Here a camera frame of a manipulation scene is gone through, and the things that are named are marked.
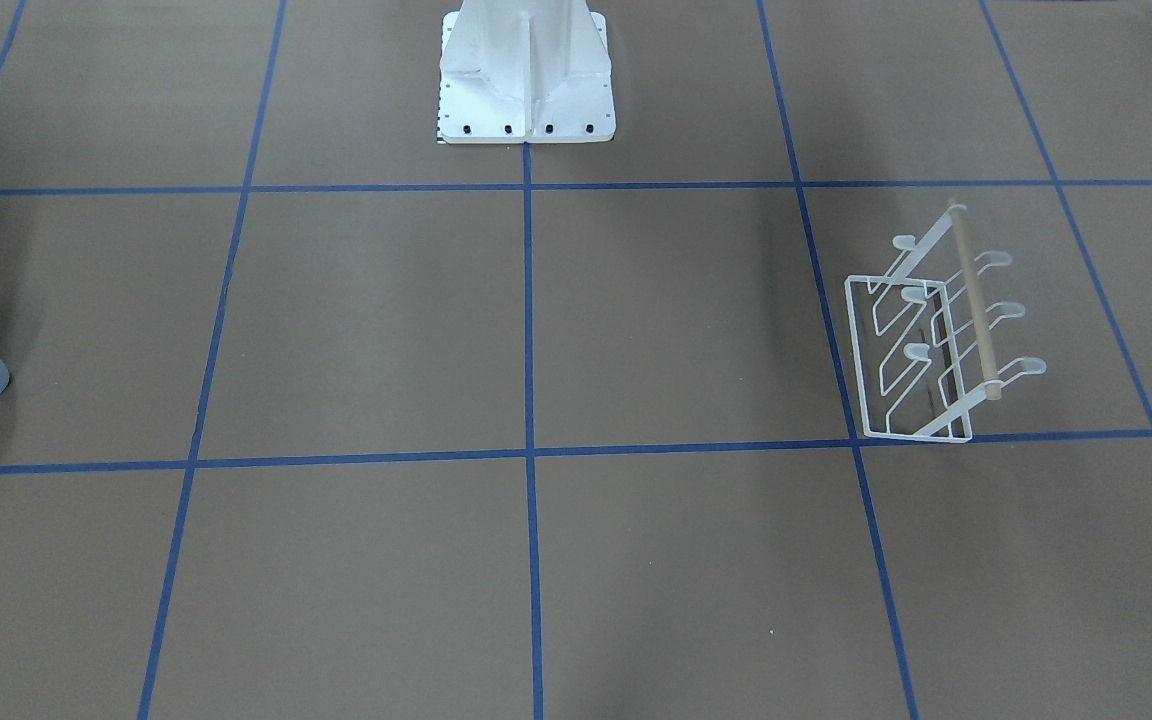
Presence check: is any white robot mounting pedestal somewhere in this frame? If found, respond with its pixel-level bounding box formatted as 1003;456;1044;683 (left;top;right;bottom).
435;1;617;145

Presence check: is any white wire cup holder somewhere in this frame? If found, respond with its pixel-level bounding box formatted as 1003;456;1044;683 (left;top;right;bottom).
844;200;1048;445

